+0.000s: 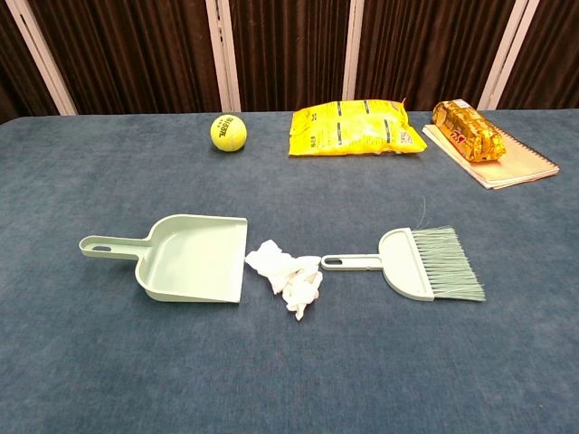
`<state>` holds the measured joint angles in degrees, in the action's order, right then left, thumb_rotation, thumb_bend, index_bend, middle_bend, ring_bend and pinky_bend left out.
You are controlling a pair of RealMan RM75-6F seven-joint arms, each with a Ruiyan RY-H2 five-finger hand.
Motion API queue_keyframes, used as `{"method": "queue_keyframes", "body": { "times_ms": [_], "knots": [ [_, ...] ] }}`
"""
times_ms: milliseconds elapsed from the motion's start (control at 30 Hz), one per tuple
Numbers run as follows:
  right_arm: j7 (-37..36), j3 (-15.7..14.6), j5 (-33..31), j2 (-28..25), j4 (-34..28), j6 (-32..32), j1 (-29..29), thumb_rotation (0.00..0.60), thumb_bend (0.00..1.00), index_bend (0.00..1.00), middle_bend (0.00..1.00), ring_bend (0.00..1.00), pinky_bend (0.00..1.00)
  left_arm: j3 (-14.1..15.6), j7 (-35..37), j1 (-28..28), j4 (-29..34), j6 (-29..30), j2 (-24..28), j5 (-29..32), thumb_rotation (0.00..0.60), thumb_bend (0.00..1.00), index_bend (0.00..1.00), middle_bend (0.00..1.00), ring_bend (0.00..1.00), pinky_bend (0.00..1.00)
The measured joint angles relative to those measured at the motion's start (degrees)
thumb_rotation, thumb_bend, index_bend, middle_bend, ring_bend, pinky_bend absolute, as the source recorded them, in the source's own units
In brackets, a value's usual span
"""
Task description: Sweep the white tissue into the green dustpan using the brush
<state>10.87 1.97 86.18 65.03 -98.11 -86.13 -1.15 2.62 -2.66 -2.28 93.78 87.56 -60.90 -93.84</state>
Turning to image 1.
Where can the white metal frame pole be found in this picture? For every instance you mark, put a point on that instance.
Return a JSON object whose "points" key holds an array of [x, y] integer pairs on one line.
{"points": [[502, 54], [43, 56], [353, 54], [224, 54]]}

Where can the mint green hand broom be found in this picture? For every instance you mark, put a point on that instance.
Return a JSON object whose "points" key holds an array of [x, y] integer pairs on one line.
{"points": [[402, 267]]}

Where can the blue table mat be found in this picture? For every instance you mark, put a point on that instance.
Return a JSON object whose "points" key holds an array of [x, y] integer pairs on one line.
{"points": [[135, 361]]}

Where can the beige spiral notebook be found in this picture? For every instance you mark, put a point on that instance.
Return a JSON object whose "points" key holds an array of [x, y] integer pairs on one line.
{"points": [[520, 167]]}

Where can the yellow snack bag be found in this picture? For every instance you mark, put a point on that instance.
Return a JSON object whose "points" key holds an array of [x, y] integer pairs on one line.
{"points": [[353, 131]]}

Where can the gold brown snack packet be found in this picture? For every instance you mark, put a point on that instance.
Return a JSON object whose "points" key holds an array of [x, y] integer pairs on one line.
{"points": [[468, 133]]}

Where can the white paper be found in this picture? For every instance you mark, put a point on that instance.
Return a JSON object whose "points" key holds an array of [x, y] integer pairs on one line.
{"points": [[300, 298], [271, 264]]}

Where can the yellow tennis ball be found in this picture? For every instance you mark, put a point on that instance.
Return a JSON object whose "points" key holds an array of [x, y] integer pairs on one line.
{"points": [[229, 133]]}

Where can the mint green plastic dustpan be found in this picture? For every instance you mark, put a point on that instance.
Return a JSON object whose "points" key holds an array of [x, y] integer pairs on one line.
{"points": [[194, 262]]}

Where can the dark brown curtain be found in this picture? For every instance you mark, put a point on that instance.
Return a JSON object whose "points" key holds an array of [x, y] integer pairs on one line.
{"points": [[135, 54]]}

